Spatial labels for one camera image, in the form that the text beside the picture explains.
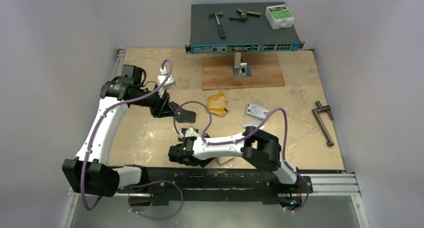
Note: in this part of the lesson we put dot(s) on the hammer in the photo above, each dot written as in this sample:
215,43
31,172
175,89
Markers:
217,16

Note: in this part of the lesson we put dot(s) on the blue network switch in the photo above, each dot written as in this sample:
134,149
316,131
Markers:
252,35

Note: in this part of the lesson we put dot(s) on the metal clamp tool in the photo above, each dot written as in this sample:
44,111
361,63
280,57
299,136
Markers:
244,14

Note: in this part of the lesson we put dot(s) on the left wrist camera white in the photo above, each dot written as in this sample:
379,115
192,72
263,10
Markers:
168,84

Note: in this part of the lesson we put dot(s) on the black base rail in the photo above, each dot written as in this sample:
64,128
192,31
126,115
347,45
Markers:
219,185

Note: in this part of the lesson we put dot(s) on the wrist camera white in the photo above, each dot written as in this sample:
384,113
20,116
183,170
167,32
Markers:
187,132
168,84

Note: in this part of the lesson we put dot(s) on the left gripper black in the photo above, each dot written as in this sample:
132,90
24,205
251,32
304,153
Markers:
162,107

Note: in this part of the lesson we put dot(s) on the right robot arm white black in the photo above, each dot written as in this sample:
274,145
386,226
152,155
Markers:
262,150

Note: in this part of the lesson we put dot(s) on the white green box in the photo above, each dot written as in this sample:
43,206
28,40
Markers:
279,16

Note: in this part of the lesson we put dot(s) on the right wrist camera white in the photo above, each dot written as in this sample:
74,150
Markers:
187,132

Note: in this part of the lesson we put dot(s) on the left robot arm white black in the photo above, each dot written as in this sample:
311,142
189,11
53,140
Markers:
89,173

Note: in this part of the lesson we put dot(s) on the metal stand post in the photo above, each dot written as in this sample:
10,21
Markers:
241,68

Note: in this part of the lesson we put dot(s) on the aluminium frame rail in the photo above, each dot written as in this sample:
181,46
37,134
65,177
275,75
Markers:
324,182

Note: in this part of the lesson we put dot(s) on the wooden board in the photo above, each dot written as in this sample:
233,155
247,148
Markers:
258,70

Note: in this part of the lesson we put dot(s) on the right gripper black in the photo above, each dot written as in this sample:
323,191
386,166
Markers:
177,154

